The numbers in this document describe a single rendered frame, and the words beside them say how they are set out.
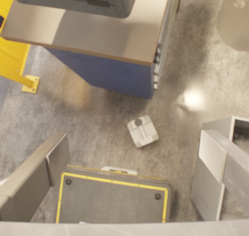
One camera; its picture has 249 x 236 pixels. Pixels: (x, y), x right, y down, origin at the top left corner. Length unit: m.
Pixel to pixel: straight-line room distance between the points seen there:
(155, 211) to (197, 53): 1.18
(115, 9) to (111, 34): 0.19
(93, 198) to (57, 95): 0.91
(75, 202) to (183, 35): 1.46
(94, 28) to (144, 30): 0.14
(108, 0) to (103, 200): 1.05
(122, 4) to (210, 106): 1.23
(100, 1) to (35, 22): 0.35
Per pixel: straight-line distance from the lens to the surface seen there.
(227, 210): 1.28
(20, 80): 1.68
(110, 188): 1.14
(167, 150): 1.40
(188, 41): 1.61
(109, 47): 0.51
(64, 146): 0.16
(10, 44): 1.64
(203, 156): 0.17
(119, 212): 1.18
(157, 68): 0.87
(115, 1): 0.33
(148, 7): 0.56
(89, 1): 0.35
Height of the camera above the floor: 1.39
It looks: 78 degrees down
